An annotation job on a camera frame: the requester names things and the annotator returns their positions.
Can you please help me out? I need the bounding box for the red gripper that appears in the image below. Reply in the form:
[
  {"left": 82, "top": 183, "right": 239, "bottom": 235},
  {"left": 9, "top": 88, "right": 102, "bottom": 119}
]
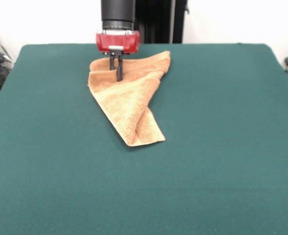
[{"left": 96, "top": 29, "right": 141, "bottom": 82}]

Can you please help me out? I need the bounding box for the dark green table cloth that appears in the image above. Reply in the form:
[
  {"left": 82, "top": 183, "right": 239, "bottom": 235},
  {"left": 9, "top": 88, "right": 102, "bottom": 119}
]
[{"left": 0, "top": 43, "right": 288, "bottom": 235}]

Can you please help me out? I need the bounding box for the orange terry towel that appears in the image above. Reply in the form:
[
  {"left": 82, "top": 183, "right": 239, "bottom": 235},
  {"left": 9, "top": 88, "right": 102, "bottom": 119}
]
[{"left": 87, "top": 50, "right": 173, "bottom": 147}]

